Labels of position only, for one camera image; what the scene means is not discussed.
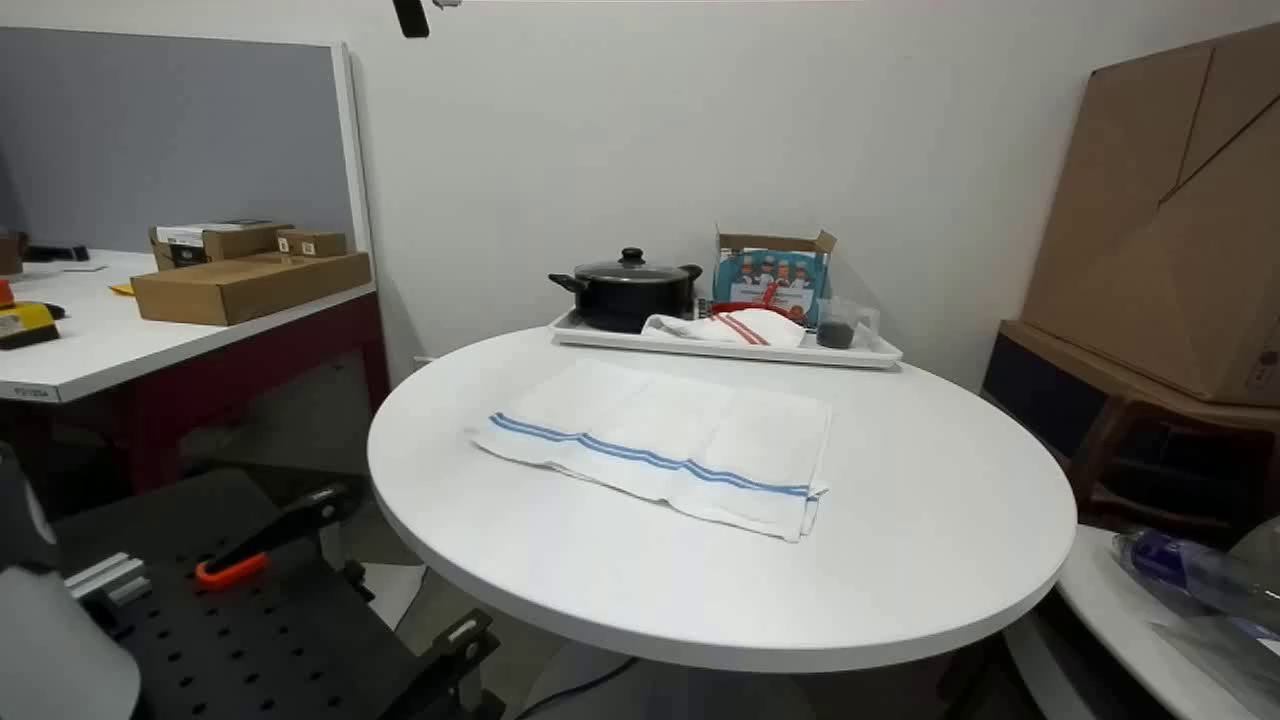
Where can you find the white towel with blue stripes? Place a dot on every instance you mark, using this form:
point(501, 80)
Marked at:
point(710, 448)

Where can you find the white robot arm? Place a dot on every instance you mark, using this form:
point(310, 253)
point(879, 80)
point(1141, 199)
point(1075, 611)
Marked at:
point(418, 19)

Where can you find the black cooking pot with lid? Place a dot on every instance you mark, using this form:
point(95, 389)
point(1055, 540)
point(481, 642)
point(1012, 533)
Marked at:
point(631, 290)

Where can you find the white cloth with red stripes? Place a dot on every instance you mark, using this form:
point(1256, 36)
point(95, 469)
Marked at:
point(741, 328)

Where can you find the blue and red picture box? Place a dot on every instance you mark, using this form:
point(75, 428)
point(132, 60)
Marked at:
point(789, 272)

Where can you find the small black cup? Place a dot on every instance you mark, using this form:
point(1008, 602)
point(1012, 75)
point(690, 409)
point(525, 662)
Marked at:
point(832, 333)

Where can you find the white rectangular tray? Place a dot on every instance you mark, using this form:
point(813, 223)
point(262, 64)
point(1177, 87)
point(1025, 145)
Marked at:
point(870, 353)

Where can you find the white round table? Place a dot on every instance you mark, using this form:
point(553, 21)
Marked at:
point(942, 521)

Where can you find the flat cardboard box on desk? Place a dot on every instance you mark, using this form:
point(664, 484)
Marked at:
point(247, 290)

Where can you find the black perforated breadboard table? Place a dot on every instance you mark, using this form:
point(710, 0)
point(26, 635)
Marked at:
point(296, 642)

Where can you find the small open cardboard box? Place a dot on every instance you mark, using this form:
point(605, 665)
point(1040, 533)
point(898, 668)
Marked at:
point(181, 244)

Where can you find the dark wooden shelf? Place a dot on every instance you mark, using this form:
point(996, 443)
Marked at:
point(1132, 448)

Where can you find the large cardboard box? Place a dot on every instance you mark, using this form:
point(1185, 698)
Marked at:
point(1161, 244)

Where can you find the white side desk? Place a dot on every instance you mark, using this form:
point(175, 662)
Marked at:
point(106, 340)

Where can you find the grey partition panel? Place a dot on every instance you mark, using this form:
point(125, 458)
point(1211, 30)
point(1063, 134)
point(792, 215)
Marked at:
point(110, 134)

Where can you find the yellow black tool on desk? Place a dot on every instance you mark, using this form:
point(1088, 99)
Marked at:
point(26, 327)

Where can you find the clear plastic bag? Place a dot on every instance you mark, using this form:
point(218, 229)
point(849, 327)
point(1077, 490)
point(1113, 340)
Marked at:
point(1238, 587)

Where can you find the orange handled black clamp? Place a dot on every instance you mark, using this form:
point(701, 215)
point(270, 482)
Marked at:
point(253, 552)

